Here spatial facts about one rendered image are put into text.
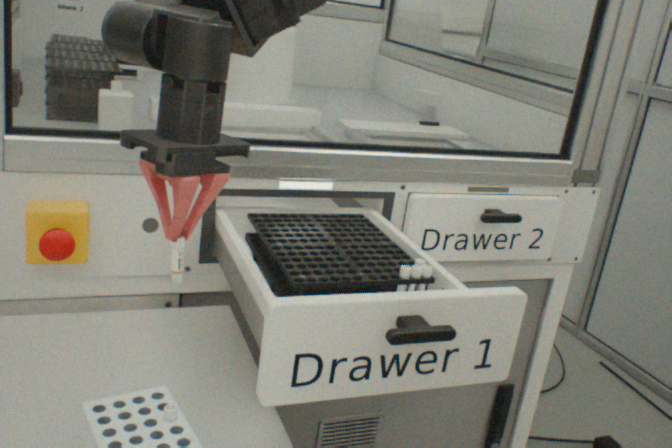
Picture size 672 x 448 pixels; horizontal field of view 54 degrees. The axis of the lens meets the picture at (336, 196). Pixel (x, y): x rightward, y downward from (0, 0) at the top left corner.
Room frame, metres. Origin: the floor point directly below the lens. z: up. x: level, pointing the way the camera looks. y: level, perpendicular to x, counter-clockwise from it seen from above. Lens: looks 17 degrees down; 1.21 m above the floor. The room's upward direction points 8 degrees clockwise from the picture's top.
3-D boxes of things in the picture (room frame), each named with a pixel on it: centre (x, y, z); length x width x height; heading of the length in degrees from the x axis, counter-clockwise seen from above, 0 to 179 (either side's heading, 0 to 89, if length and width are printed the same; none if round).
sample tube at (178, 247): (0.58, 0.14, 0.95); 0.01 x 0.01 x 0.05
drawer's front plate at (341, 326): (0.61, -0.09, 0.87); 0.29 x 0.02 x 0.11; 113
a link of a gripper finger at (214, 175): (0.57, 0.15, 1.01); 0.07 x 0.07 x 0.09; 51
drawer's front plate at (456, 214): (1.03, -0.25, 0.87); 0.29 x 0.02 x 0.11; 113
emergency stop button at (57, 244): (0.73, 0.32, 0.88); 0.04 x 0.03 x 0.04; 113
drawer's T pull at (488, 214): (1.00, -0.26, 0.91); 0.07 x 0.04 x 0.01; 113
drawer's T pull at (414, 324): (0.58, -0.10, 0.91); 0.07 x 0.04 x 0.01; 113
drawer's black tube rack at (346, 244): (0.79, -0.01, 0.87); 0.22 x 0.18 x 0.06; 23
